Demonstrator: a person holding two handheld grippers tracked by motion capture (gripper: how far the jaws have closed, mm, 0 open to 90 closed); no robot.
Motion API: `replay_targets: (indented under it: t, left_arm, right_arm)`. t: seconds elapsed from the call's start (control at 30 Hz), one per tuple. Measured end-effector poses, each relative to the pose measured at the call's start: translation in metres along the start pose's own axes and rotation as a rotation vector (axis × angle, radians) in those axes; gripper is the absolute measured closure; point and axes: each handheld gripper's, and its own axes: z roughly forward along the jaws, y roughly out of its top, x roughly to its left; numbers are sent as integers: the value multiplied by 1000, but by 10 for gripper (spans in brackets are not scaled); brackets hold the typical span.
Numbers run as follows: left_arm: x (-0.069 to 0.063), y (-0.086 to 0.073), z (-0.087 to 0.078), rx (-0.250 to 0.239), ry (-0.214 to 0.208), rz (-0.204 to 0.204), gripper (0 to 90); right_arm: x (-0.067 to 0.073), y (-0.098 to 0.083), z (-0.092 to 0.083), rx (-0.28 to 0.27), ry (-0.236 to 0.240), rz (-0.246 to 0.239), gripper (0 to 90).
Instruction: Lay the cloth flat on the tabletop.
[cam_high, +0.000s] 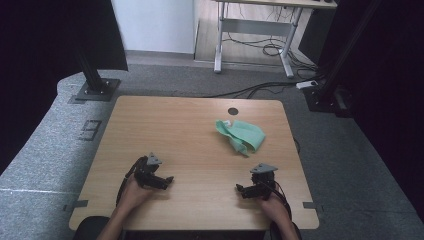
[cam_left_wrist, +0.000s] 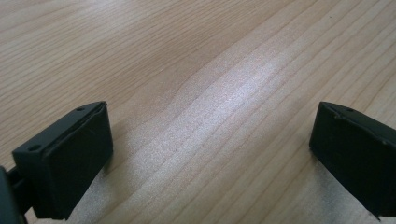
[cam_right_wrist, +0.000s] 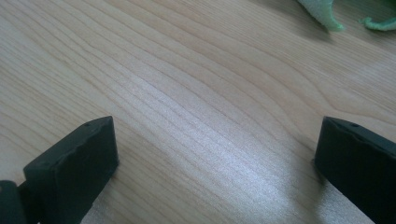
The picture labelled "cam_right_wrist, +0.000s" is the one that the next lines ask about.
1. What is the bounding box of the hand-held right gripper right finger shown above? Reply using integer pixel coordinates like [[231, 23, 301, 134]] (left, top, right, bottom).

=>
[[313, 116, 396, 224]]

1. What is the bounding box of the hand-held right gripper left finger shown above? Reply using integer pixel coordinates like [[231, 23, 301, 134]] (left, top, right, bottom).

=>
[[22, 116, 120, 224]]

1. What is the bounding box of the green microfibre cloth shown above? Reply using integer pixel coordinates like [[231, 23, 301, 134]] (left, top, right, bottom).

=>
[[297, 0, 396, 32]]

